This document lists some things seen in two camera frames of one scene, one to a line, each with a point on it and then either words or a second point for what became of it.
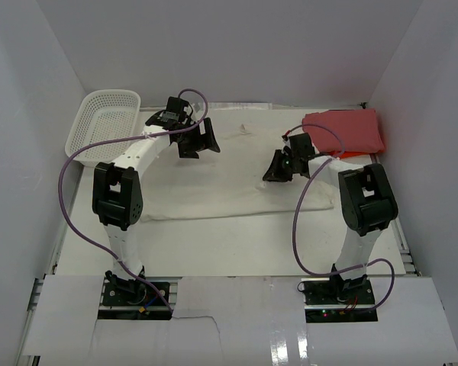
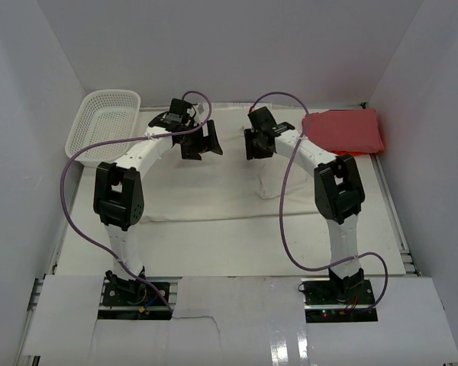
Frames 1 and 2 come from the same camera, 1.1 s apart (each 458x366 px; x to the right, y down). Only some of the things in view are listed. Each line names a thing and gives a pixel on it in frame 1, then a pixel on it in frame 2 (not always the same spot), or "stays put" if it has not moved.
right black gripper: [275, 173] to [249, 135]
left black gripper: [204, 142] stays put
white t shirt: [230, 180] stays put
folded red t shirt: [359, 130] stays put
